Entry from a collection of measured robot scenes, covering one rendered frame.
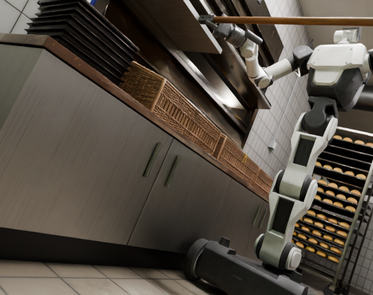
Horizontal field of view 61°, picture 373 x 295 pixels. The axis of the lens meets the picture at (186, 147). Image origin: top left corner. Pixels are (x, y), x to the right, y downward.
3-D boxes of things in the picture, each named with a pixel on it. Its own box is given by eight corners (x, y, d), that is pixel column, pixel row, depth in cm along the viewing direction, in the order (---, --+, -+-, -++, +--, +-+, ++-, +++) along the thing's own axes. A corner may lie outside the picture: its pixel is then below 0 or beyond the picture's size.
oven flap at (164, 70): (99, 26, 147) (106, -7, 154) (238, 152, 290) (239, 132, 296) (105, 23, 145) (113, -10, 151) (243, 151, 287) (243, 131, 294)
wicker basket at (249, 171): (151, 141, 193) (168, 101, 197) (194, 168, 237) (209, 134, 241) (216, 162, 164) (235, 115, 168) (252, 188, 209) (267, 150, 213)
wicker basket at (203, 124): (73, 94, 144) (99, 42, 148) (145, 138, 189) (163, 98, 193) (149, 113, 116) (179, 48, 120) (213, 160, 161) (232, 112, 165)
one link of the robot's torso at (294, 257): (261, 256, 177) (269, 234, 179) (296, 273, 165) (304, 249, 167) (249, 254, 160) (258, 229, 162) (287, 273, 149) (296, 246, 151)
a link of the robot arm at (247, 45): (232, 35, 166) (249, 47, 170) (229, 50, 161) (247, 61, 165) (246, 22, 157) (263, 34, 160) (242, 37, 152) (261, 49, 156)
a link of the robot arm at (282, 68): (249, 81, 194) (282, 64, 193) (259, 95, 186) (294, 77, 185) (247, 68, 184) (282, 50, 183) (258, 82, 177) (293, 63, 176)
